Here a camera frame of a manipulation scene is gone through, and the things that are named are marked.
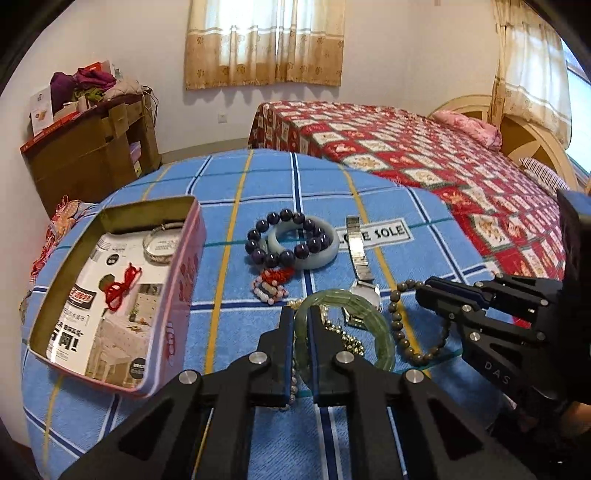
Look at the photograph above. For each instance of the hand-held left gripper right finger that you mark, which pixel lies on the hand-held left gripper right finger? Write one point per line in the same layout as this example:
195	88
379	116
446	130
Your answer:
315	355

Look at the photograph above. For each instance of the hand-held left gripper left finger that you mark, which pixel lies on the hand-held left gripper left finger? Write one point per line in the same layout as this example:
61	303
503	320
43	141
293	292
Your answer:
288	355

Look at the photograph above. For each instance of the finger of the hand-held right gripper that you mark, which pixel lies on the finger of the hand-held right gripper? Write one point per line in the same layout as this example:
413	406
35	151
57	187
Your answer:
443	300
521	295

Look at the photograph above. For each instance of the silver wristwatch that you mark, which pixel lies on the silver wristwatch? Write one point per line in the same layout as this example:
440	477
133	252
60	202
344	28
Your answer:
358	254

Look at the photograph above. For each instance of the pale jade bangle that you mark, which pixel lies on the pale jade bangle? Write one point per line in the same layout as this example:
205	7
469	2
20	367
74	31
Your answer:
275	244

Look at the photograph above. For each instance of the pink metal tin box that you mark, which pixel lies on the pink metal tin box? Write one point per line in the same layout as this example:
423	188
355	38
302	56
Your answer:
178	314

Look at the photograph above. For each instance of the person's right forearm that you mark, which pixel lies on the person's right forearm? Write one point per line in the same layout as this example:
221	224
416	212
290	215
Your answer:
579	421

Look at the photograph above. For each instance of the striped pillow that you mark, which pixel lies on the striped pillow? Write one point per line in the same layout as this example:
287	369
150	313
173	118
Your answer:
547	173

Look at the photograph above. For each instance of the bed with red patterned quilt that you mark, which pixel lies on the bed with red patterned quilt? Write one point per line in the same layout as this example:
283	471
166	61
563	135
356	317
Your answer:
415	152

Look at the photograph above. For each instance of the cream wooden headboard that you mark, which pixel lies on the cream wooden headboard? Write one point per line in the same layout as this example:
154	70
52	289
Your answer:
521	134

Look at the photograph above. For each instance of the silver bangle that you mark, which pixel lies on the silver bangle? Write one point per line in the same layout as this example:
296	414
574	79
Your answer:
162	241

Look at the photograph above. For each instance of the pink pillow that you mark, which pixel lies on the pink pillow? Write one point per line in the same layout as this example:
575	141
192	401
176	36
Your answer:
471	127

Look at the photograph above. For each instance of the blue checked towel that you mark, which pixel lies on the blue checked towel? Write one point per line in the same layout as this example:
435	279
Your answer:
258	175

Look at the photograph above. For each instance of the printed paper leaflet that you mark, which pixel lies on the printed paper leaflet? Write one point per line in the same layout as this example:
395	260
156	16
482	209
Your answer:
111	314

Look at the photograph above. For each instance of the beige patterned curtain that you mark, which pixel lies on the beige patterned curtain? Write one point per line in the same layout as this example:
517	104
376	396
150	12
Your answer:
531	69
263	44

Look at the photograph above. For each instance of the small purple box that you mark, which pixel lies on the small purple box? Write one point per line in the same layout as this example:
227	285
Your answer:
135	159

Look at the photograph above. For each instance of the pile of clothes on floor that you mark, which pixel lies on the pile of clothes on floor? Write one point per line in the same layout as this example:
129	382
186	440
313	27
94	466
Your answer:
60	221

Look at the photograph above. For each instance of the brown wooden desk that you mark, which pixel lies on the brown wooden desk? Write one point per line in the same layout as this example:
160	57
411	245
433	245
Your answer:
83	157

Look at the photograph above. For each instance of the flat red box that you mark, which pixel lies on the flat red box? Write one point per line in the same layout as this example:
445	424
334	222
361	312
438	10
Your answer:
51	131

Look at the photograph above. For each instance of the pile of clothes on desk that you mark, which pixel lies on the pile of clothes on desk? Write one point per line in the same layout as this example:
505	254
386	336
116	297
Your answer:
92	83

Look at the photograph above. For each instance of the white cardboard box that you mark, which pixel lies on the white cardboard box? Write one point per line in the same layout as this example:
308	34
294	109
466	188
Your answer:
42	110

